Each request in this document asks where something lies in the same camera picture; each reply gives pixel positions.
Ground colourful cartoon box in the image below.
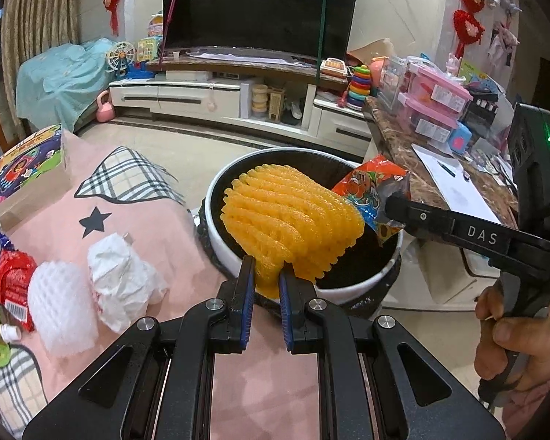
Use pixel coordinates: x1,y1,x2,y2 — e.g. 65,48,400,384
0,124,77,214

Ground round white trash bin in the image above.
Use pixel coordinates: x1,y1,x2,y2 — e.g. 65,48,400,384
197,147,405,320

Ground brown marble counter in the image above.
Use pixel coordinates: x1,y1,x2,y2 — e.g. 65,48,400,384
362,96,521,231

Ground clear plastic storage box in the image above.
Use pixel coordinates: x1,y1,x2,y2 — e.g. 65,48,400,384
378,55,418,106

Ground crumpled white paper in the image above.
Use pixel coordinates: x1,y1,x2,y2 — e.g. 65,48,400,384
87,233,171,333

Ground white television cabinet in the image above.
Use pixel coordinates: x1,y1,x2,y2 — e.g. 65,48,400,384
107,48,377,157

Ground green strap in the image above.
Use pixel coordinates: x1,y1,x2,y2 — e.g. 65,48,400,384
315,0,327,87

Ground rainbow stacking ring toy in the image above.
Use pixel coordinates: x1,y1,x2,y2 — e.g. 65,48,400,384
346,63,372,112

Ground orange snack wrapper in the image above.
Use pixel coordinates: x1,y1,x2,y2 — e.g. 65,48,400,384
331,155,412,248

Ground white foam fruit net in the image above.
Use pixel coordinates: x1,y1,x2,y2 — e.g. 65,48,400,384
27,260,100,355

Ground colourful toy house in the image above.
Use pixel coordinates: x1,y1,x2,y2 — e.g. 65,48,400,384
137,14,166,63

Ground red drink pouch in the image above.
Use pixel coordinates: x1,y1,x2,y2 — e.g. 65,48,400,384
0,247,38,333

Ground stack of cream containers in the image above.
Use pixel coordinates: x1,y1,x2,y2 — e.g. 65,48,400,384
251,83,269,118

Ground blue plastic toy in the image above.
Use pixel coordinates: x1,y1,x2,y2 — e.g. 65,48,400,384
127,59,164,81

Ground beige patterned curtain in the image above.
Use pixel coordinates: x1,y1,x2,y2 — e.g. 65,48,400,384
0,0,81,116

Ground pink kettlebell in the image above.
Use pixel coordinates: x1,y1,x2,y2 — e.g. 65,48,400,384
95,91,116,124

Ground person's right hand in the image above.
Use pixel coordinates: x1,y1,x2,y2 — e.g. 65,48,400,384
474,284,550,393

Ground pink lidded storage box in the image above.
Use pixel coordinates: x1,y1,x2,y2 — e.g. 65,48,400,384
399,93,462,143
406,62,474,113

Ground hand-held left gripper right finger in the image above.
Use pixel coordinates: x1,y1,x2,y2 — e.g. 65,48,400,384
277,269,507,440

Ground black television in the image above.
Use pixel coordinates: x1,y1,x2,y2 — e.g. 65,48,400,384
162,0,362,63

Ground tan slatted box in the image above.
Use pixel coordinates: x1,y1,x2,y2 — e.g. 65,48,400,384
268,87,286,122

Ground white furniture panel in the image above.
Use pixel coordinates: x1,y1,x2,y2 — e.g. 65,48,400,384
393,224,501,309

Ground ferris wheel toy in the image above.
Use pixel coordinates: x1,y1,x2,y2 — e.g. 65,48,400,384
104,41,136,79

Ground pink strap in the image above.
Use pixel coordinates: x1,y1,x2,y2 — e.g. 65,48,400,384
158,0,187,61

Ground white paper sheet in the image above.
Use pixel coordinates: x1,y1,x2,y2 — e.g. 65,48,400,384
411,143,503,226

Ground toy cash register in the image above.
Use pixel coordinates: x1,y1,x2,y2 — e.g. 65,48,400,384
323,57,349,81

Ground small blue box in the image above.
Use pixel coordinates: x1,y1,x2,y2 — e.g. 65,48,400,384
448,121,472,156

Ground teal cloth cover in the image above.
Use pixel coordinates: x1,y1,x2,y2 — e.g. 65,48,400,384
16,39,116,132

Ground orange foam fruit net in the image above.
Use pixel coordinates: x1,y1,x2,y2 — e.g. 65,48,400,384
220,164,366,296

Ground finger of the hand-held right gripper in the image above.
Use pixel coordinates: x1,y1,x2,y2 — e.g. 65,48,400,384
384,194,550,267

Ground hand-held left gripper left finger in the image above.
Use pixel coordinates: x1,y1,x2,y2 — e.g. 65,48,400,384
22,255,257,440

